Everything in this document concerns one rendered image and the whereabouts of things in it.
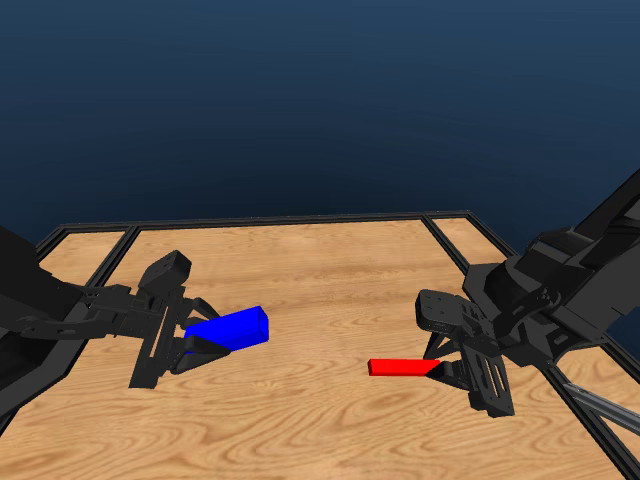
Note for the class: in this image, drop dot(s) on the blue hollow socket block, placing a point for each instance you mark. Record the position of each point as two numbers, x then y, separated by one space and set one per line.
235 327

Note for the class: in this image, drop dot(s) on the thin red peg bar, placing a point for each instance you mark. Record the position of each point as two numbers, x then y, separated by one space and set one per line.
400 367

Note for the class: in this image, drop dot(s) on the grey metal strut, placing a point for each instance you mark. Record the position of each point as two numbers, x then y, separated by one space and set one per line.
605 407

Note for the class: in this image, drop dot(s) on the black table frame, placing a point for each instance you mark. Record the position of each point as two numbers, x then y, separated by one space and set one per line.
300 219

